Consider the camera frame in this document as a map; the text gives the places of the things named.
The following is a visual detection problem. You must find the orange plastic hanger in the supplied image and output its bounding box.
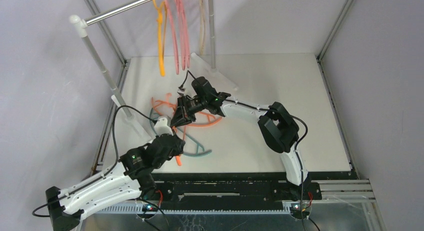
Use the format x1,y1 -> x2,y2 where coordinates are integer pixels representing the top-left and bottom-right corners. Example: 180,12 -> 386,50
151,99 -> 223,128
150,92 -> 186,166

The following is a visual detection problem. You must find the teal plastic hanger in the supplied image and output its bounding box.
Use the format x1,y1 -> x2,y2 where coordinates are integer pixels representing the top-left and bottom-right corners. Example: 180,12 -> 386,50
149,108 -> 213,158

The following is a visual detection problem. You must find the pink plastic hanger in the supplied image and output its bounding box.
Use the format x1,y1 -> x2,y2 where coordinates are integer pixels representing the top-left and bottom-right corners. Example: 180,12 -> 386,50
175,0 -> 189,70
163,0 -> 180,75
185,15 -> 191,70

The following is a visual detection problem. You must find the beige plastic hanger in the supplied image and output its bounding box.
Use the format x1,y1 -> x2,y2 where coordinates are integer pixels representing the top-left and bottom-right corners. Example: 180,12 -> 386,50
198,0 -> 206,56

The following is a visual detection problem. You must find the yellow plastic hanger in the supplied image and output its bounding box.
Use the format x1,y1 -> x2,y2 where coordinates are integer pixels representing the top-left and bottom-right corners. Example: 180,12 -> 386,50
152,0 -> 167,77

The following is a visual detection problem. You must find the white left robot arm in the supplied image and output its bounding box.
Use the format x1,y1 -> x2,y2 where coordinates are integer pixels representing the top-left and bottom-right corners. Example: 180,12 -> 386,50
45,134 -> 186,231

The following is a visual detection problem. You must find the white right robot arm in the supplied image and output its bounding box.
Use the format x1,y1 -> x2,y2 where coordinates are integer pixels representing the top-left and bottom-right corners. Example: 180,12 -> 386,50
170,76 -> 309,199

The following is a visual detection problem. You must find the metal clothes rack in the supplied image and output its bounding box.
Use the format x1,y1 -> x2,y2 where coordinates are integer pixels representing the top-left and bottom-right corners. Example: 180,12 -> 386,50
68,0 -> 239,138

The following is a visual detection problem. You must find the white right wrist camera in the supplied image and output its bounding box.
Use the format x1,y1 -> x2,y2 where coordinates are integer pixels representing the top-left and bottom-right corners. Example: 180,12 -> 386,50
177,86 -> 189,96

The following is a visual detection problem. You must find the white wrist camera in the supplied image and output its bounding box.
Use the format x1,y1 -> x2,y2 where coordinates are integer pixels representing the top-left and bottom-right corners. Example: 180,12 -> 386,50
177,86 -> 189,96
153,116 -> 174,136

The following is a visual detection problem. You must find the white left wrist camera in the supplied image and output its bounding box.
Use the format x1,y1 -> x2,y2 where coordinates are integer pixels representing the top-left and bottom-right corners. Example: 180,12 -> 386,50
153,116 -> 174,136

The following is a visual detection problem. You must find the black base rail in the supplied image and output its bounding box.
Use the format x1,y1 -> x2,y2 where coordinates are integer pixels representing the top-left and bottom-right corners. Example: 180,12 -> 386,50
117,171 -> 323,211

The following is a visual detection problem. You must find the left black cable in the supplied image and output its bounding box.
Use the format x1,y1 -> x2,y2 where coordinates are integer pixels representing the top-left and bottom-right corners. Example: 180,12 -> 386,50
32,105 -> 158,219

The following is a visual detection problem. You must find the aluminium frame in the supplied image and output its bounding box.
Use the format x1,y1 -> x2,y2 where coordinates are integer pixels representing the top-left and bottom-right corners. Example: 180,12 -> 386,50
83,0 -> 387,231

